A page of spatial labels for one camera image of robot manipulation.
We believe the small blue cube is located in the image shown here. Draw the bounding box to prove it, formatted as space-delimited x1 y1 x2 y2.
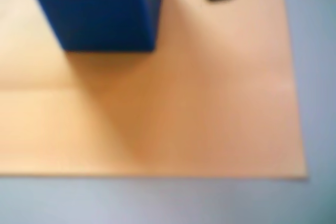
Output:
31 0 165 53

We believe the orange paper square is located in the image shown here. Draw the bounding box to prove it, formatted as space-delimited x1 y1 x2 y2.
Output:
0 0 308 180

